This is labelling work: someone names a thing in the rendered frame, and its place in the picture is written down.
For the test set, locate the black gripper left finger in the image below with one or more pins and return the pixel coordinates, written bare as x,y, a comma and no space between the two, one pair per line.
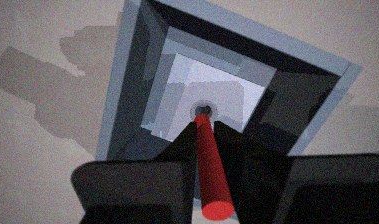
168,179

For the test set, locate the red peg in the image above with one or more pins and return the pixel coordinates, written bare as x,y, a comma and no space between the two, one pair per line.
216,200

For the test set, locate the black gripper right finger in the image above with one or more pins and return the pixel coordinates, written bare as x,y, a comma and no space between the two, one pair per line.
262,182

